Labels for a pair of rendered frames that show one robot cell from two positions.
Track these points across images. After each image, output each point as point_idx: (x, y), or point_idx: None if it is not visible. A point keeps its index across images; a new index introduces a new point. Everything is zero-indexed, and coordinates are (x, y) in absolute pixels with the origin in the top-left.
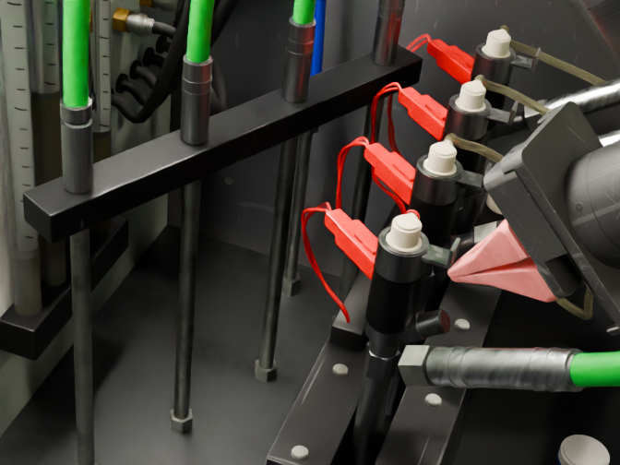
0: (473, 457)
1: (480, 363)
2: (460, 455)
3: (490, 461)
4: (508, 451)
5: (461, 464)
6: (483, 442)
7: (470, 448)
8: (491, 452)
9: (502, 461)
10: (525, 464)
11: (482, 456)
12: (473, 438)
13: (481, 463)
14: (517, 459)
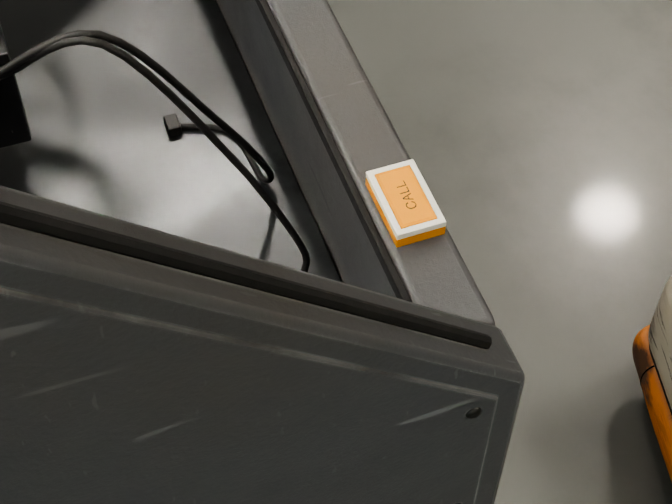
0: (15, 21)
1: None
2: (3, 26)
3: (31, 16)
4: (41, 0)
5: (9, 33)
6: (15, 5)
7: (8, 16)
8: (27, 9)
9: (42, 11)
10: (62, 2)
11: (22, 16)
12: (5, 7)
13: (25, 22)
14: (53, 2)
